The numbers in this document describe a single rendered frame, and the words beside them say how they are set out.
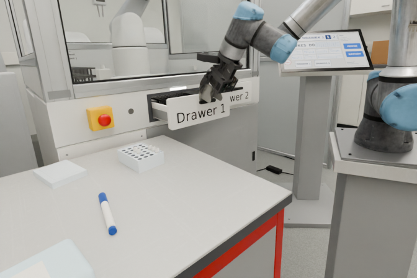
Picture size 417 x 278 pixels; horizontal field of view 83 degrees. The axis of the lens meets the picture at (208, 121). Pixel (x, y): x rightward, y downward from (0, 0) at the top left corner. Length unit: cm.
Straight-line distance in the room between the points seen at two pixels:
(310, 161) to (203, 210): 135
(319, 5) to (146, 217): 71
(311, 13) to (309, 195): 138
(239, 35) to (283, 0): 188
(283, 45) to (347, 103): 304
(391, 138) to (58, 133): 100
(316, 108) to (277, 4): 127
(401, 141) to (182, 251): 68
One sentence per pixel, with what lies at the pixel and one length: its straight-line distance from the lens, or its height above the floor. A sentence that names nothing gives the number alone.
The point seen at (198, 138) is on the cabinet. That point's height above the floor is 69.
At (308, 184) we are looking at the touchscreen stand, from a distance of 186.
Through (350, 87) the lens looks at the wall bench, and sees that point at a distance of 364.
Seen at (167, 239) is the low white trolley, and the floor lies 76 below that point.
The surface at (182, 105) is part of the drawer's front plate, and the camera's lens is 84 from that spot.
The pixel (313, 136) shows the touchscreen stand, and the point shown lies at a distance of 172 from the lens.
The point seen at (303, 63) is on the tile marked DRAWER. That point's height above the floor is 101.
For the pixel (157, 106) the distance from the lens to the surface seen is 92.
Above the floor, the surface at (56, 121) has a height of 88.
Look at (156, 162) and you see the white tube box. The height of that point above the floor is 77.
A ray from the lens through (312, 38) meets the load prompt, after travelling 167.
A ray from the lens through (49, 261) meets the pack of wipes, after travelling 42.
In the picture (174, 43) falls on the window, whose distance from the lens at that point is 102.
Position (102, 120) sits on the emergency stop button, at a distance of 82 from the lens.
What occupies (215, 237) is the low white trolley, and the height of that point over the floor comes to 76.
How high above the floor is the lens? 106
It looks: 15 degrees down
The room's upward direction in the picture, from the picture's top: 2 degrees counter-clockwise
